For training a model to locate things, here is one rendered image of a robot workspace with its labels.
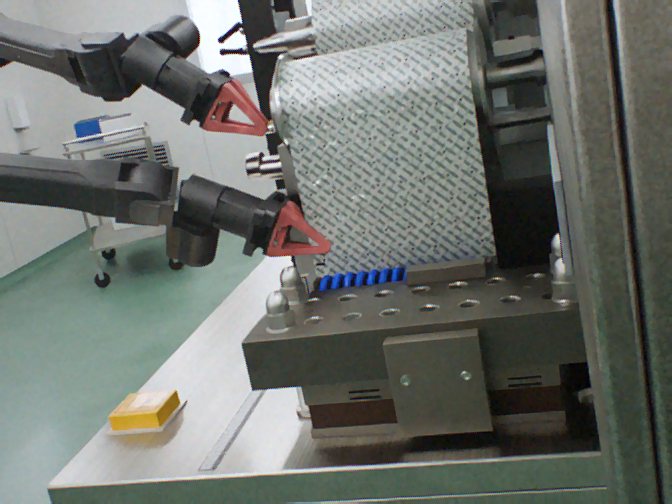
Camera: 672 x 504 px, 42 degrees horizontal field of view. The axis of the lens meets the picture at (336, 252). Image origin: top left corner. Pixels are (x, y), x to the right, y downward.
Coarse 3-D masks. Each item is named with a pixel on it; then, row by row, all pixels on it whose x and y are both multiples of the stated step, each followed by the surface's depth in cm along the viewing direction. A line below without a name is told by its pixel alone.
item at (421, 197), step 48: (384, 144) 107; (432, 144) 106; (336, 192) 110; (384, 192) 109; (432, 192) 108; (480, 192) 106; (336, 240) 112; (384, 240) 111; (432, 240) 109; (480, 240) 108
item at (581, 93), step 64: (576, 0) 20; (640, 0) 20; (576, 64) 20; (640, 64) 20; (576, 128) 21; (640, 128) 21; (576, 192) 24; (640, 192) 21; (576, 256) 41; (640, 256) 22; (640, 320) 22; (640, 384) 23; (640, 448) 23
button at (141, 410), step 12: (132, 396) 117; (144, 396) 116; (156, 396) 115; (168, 396) 114; (120, 408) 113; (132, 408) 113; (144, 408) 112; (156, 408) 111; (168, 408) 113; (120, 420) 111; (132, 420) 111; (144, 420) 111; (156, 420) 110
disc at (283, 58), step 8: (280, 56) 111; (288, 56) 114; (280, 64) 110; (280, 72) 110; (280, 80) 109; (280, 88) 109; (280, 96) 108; (280, 104) 108; (280, 112) 108; (280, 120) 108; (280, 128) 108; (288, 144) 110
